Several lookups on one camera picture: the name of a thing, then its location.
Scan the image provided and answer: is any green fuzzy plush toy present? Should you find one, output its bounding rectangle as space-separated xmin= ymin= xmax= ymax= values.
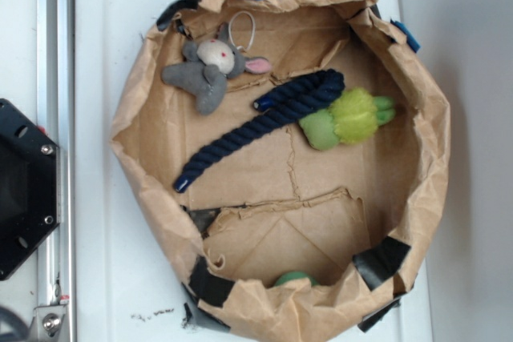
xmin=299 ymin=87 xmax=396 ymax=151

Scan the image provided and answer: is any aluminium extrusion rail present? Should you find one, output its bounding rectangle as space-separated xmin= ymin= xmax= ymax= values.
xmin=36 ymin=0 xmax=78 ymax=341

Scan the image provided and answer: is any metal corner bracket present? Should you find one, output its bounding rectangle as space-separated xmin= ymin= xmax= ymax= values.
xmin=26 ymin=304 xmax=71 ymax=342

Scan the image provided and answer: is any green ball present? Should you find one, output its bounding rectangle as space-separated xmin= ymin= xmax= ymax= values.
xmin=273 ymin=271 xmax=319 ymax=287

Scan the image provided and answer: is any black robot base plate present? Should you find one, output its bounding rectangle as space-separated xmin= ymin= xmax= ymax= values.
xmin=0 ymin=99 xmax=59 ymax=281

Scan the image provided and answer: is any gray plush donkey toy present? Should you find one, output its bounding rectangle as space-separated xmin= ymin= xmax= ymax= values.
xmin=161 ymin=22 xmax=272 ymax=115

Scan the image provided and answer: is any brown paper bag bin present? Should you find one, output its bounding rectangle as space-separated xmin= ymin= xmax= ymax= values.
xmin=111 ymin=0 xmax=450 ymax=341

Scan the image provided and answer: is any navy blue rope toy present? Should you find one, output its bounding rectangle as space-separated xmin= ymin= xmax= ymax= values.
xmin=173 ymin=69 xmax=345 ymax=194

